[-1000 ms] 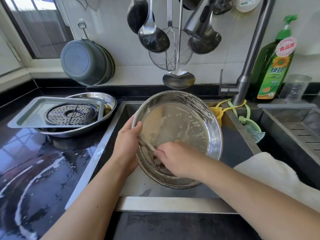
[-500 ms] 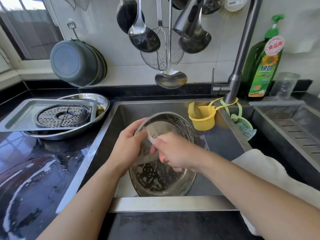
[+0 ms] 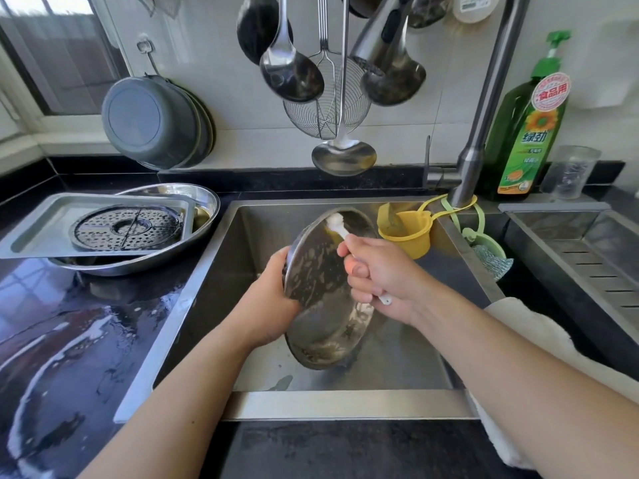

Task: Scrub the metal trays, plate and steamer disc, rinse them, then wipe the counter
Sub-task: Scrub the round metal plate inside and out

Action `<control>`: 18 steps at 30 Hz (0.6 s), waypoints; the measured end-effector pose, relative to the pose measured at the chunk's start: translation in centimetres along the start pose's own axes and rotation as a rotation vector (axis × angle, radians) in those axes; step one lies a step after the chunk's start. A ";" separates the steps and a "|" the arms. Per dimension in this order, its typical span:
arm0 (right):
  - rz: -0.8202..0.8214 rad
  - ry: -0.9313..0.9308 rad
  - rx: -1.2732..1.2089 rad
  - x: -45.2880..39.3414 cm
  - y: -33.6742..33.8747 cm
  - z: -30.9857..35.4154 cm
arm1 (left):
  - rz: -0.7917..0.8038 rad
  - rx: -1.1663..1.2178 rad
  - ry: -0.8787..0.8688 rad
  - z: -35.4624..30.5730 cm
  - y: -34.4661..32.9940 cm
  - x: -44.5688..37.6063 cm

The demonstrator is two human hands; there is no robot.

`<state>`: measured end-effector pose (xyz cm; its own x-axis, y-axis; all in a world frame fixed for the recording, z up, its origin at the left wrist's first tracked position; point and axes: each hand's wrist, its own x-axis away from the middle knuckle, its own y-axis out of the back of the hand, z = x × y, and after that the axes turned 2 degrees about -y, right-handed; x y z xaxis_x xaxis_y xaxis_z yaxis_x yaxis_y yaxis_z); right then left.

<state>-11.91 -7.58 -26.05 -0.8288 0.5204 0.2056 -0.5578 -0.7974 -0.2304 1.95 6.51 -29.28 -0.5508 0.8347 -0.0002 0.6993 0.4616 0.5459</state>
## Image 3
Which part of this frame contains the orange-handled brass ladle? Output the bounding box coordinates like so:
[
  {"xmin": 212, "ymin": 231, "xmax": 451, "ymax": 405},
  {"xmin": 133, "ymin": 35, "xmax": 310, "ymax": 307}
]
[{"xmin": 344, "ymin": 0, "xmax": 387, "ymax": 20}]

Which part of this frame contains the steel wall hook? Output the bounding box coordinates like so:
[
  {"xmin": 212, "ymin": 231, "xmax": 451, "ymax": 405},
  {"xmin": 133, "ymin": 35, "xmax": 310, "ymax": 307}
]
[{"xmin": 136, "ymin": 37, "xmax": 162, "ymax": 80}]

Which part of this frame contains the grey hanging basin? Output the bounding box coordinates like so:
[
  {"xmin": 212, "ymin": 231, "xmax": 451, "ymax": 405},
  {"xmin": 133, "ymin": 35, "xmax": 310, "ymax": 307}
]
[{"xmin": 101, "ymin": 75, "xmax": 206, "ymax": 172}]

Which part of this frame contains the steel gooseneck faucet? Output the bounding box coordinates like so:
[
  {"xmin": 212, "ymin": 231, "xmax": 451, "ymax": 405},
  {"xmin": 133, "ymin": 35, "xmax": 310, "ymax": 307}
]
[{"xmin": 349, "ymin": 0, "xmax": 533, "ymax": 208}]

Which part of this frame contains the black round steamer rack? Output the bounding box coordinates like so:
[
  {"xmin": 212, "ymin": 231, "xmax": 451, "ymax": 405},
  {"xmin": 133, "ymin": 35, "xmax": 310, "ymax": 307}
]
[{"xmin": 72, "ymin": 205, "xmax": 183, "ymax": 252}]

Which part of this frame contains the clear plastic cup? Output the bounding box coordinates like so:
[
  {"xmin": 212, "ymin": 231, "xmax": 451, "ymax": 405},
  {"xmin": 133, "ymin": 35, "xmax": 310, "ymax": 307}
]
[{"xmin": 539, "ymin": 144, "xmax": 602, "ymax": 202}]

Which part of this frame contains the white dish rag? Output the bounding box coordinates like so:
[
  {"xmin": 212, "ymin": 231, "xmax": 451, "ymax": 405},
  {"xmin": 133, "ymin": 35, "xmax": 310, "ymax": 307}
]
[{"xmin": 464, "ymin": 296, "xmax": 639, "ymax": 470}]

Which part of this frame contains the white cleaning brush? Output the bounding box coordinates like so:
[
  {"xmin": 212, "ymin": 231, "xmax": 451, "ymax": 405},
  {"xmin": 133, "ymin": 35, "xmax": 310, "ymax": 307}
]
[{"xmin": 325, "ymin": 212, "xmax": 397, "ymax": 307}]

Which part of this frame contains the person's right hand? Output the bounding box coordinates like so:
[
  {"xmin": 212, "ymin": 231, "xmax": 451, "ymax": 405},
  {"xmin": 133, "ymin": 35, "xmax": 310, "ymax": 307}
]
[{"xmin": 336, "ymin": 234, "xmax": 443, "ymax": 327}]

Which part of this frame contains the white dish brush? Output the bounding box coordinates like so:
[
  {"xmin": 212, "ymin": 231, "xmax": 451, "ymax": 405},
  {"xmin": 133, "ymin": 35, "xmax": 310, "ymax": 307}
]
[{"xmin": 451, "ymin": 0, "xmax": 501, "ymax": 25}]

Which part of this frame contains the rectangular steel tray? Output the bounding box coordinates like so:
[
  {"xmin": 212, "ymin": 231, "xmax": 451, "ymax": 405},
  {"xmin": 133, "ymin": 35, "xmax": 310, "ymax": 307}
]
[{"xmin": 0, "ymin": 192, "xmax": 198, "ymax": 260}]

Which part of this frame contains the green hanging sponge holder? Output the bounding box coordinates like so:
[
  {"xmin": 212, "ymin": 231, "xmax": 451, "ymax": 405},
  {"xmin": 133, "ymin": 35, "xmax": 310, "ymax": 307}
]
[{"xmin": 439, "ymin": 199, "xmax": 515, "ymax": 283}]

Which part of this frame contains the person's right forearm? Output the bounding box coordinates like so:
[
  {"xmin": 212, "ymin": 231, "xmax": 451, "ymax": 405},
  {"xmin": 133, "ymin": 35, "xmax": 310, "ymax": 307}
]
[{"xmin": 409, "ymin": 287, "xmax": 639, "ymax": 479}]

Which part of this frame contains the yellow hanging sink cup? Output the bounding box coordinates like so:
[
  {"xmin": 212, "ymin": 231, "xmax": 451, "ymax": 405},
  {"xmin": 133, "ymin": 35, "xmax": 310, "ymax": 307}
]
[{"xmin": 376, "ymin": 194, "xmax": 479, "ymax": 260}]

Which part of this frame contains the hanging steel ladles and skimmer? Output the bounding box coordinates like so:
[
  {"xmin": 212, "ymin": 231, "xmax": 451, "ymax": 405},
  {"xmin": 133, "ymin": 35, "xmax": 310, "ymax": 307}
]
[{"xmin": 236, "ymin": 0, "xmax": 283, "ymax": 66}]

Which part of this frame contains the steel soup ladle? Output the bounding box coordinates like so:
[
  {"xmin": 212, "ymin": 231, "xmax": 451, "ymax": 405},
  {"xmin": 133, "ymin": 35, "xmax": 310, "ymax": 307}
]
[{"xmin": 260, "ymin": 0, "xmax": 325, "ymax": 104}]

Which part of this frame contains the person's left forearm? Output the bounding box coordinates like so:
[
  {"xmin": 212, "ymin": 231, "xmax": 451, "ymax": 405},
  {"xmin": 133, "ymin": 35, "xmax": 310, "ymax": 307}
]
[{"xmin": 80, "ymin": 329, "xmax": 273, "ymax": 479}]

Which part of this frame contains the stainless steel sink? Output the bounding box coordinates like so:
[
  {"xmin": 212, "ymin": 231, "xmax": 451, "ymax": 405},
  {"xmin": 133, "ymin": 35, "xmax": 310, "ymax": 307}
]
[{"xmin": 112, "ymin": 197, "xmax": 511, "ymax": 423}]

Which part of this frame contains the green dish soap bottle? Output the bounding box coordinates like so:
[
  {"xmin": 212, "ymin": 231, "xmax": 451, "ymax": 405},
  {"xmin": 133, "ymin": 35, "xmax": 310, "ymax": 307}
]
[{"xmin": 483, "ymin": 31, "xmax": 573, "ymax": 198}]

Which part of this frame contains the round steel basin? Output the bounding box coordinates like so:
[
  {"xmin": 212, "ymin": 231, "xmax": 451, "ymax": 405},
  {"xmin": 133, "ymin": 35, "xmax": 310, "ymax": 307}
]
[{"xmin": 45, "ymin": 182, "xmax": 222, "ymax": 278}]

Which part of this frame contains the yellow-handled steel ladle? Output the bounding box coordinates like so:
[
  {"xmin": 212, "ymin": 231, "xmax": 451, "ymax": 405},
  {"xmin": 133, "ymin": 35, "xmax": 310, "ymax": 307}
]
[{"xmin": 310, "ymin": 0, "xmax": 379, "ymax": 178}]

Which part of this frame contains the round steel pan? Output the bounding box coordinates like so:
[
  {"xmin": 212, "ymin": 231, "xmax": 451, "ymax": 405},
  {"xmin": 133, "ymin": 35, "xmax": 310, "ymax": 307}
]
[{"xmin": 282, "ymin": 206, "xmax": 381, "ymax": 371}]

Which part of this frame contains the dark green hanging basin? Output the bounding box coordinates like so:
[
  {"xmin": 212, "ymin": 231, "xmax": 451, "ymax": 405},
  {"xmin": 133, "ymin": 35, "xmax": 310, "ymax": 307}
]
[{"xmin": 190, "ymin": 86, "xmax": 218, "ymax": 166}]

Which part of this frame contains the wire mesh skimmer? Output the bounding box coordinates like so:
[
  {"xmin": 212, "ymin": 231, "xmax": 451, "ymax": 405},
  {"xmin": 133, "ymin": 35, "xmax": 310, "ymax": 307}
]
[{"xmin": 282, "ymin": 0, "xmax": 373, "ymax": 140}]

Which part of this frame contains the person's left hand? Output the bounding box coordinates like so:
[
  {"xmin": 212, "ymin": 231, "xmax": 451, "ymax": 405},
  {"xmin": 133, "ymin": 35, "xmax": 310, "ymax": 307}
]
[{"xmin": 228, "ymin": 246, "xmax": 304, "ymax": 351}]

